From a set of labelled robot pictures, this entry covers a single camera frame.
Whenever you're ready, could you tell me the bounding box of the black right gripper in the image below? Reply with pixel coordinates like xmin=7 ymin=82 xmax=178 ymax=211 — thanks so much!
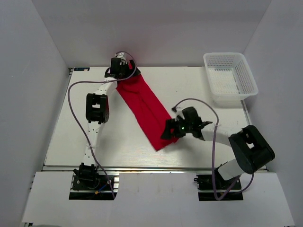
xmin=161 ymin=118 xmax=193 ymax=140

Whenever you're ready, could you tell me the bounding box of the red t shirt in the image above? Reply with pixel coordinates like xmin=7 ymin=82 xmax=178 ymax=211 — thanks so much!
xmin=117 ymin=70 xmax=178 ymax=151

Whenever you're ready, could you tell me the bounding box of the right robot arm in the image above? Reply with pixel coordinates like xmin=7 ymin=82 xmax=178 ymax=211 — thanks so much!
xmin=161 ymin=107 xmax=275 ymax=189

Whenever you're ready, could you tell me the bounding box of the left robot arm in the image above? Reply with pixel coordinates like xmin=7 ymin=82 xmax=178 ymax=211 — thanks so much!
xmin=80 ymin=52 xmax=136 ymax=169

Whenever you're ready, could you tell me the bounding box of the small label sticker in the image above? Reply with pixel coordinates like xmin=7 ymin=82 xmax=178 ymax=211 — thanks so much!
xmin=73 ymin=67 xmax=90 ymax=71

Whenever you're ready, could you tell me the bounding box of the white plastic mesh basket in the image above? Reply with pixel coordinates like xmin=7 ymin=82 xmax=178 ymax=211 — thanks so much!
xmin=203 ymin=52 xmax=258 ymax=103

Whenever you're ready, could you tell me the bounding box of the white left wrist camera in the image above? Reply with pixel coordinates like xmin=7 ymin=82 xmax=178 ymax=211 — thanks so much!
xmin=115 ymin=52 xmax=127 ymax=61

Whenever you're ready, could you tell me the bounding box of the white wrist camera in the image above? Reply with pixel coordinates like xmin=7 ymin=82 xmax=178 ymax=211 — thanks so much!
xmin=115 ymin=52 xmax=127 ymax=61
xmin=171 ymin=106 xmax=185 ymax=120

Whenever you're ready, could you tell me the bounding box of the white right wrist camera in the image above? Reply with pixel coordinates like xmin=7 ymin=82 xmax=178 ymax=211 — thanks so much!
xmin=171 ymin=106 xmax=185 ymax=120

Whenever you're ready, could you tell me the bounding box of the aluminium table edge rail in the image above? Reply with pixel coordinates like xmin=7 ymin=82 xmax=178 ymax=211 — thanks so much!
xmin=41 ymin=165 xmax=268 ymax=175

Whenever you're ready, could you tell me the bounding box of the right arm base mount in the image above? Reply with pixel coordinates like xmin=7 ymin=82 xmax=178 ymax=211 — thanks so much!
xmin=194 ymin=175 xmax=243 ymax=201

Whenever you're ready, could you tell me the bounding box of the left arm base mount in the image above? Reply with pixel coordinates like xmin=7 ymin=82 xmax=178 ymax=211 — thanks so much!
xmin=69 ymin=163 xmax=118 ymax=201

